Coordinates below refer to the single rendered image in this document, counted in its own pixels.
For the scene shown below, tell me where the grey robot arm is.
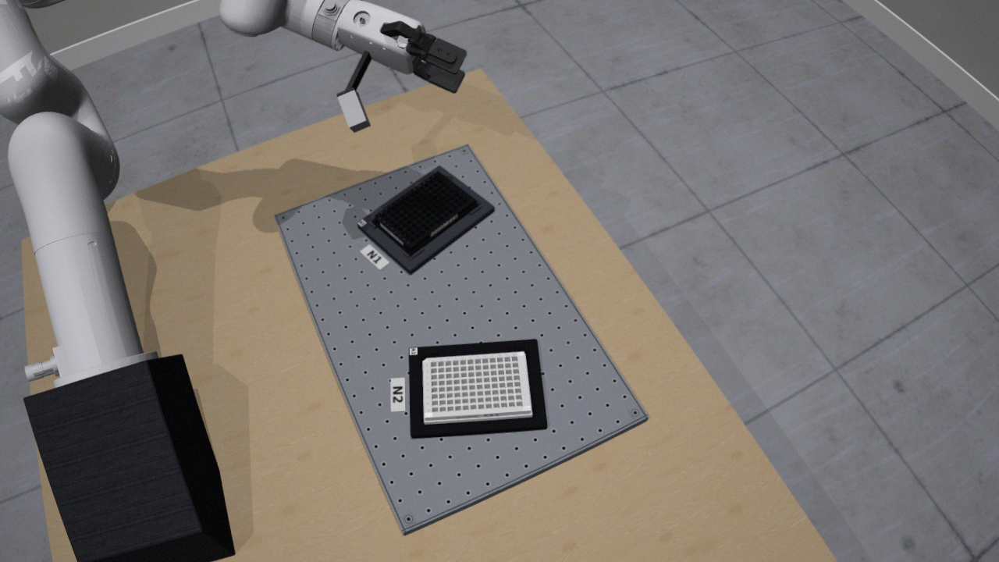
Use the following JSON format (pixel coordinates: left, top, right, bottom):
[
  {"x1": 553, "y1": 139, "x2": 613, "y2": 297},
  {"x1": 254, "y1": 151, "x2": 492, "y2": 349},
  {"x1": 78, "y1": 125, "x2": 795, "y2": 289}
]
[{"x1": 0, "y1": 0, "x2": 350, "y2": 388}]

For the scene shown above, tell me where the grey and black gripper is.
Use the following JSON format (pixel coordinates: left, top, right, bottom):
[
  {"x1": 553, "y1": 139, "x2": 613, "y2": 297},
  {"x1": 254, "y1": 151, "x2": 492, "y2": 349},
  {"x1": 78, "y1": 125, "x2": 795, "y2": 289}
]
[{"x1": 332, "y1": 0, "x2": 467, "y2": 94}]

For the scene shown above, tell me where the white label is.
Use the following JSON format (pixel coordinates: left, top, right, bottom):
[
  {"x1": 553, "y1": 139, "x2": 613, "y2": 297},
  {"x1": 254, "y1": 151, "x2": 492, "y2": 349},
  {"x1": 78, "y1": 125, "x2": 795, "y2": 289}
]
[
  {"x1": 360, "y1": 244, "x2": 389, "y2": 270},
  {"x1": 391, "y1": 378, "x2": 406, "y2": 412}
]

